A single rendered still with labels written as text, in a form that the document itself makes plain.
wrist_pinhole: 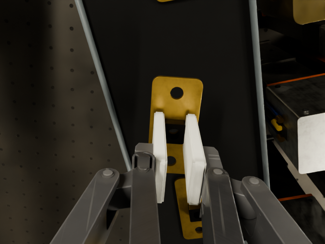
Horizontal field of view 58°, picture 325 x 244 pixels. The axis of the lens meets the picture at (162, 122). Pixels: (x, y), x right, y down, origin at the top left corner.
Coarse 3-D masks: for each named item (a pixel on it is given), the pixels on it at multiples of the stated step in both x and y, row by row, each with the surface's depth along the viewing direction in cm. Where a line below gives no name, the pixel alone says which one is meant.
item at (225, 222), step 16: (208, 176) 15; (224, 176) 16; (208, 192) 14; (224, 192) 14; (208, 208) 14; (224, 208) 13; (208, 224) 13; (224, 224) 12; (208, 240) 13; (224, 240) 12; (240, 240) 12
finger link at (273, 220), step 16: (256, 192) 14; (256, 208) 14; (272, 208) 14; (240, 224) 15; (256, 224) 14; (272, 224) 13; (288, 224) 13; (256, 240) 14; (272, 240) 12; (288, 240) 12; (304, 240) 12
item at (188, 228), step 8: (176, 184) 30; (184, 184) 30; (176, 192) 31; (184, 192) 31; (184, 200) 31; (184, 208) 32; (192, 208) 31; (200, 208) 30; (184, 216) 32; (192, 216) 31; (184, 224) 33; (192, 224) 33; (200, 224) 33; (184, 232) 33; (192, 232) 33; (200, 232) 33
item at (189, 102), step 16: (160, 80) 22; (176, 80) 22; (192, 80) 22; (160, 96) 22; (192, 96) 22; (176, 112) 23; (192, 112) 23; (176, 128) 22; (176, 144) 24; (176, 160) 25
